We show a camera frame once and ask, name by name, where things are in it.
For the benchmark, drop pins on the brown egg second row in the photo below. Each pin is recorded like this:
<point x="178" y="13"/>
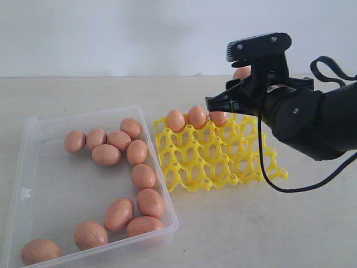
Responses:
<point x="106" y="155"/>

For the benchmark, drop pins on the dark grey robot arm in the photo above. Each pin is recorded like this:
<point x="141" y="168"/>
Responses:
<point x="319" y="125"/>

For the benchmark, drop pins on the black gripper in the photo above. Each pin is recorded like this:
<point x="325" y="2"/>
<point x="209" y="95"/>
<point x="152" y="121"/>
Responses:
<point x="251" y="96"/>

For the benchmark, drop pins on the clear plastic box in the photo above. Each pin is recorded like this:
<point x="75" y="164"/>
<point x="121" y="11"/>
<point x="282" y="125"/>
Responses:
<point x="54" y="191"/>

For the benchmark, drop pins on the yellow plastic egg tray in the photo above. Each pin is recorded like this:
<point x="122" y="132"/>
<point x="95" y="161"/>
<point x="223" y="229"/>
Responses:
<point x="214" y="157"/>

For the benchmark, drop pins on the brown egg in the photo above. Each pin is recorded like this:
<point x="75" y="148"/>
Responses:
<point x="97" y="136"/>
<point x="218" y="118"/>
<point x="242" y="73"/>
<point x="150" y="203"/>
<point x="142" y="225"/>
<point x="143" y="176"/>
<point x="197" y="117"/>
<point x="75" y="141"/>
<point x="39" y="250"/>
<point x="137" y="152"/>
<point x="119" y="214"/>
<point x="90" y="234"/>
<point x="119" y="139"/>
<point x="175" y="120"/>
<point x="131" y="127"/>

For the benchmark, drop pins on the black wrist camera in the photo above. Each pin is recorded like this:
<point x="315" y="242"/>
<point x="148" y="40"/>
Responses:
<point x="265" y="53"/>

